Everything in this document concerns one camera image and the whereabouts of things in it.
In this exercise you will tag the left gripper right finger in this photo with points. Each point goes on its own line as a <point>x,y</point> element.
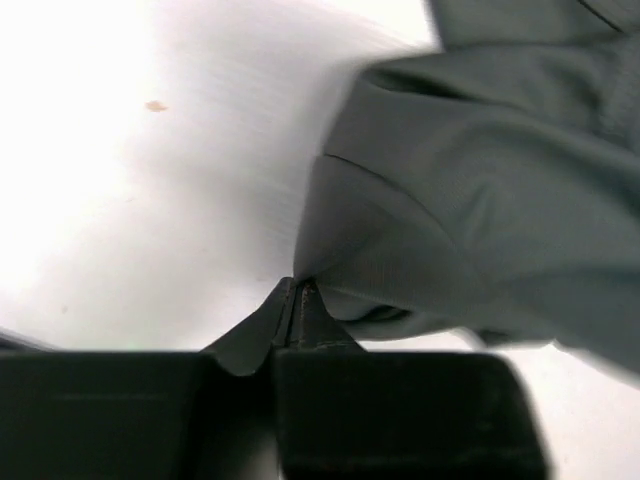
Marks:
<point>346,413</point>

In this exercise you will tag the dark grey t shirt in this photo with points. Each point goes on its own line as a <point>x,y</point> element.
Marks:
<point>493,186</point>

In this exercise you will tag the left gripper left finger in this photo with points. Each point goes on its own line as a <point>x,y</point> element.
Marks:
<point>144,415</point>

